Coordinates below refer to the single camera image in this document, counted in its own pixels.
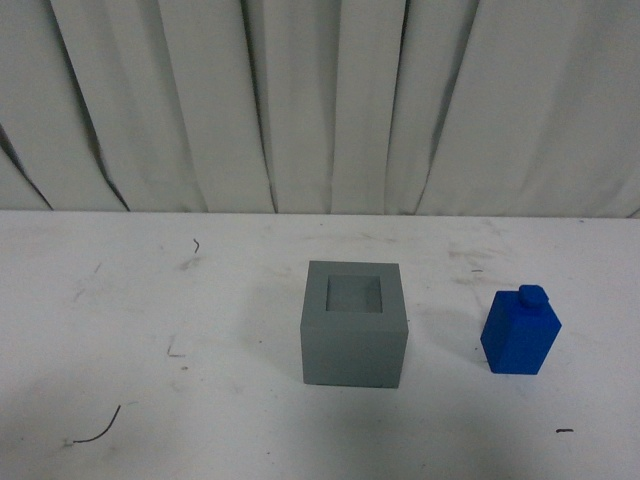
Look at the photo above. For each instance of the gray square base block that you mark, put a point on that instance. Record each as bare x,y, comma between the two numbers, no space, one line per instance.
354,328

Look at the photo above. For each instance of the white pleated curtain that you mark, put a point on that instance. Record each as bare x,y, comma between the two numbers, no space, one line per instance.
515,108

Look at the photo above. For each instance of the blue block with knob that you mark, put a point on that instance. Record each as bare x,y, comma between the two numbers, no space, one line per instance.
519,331

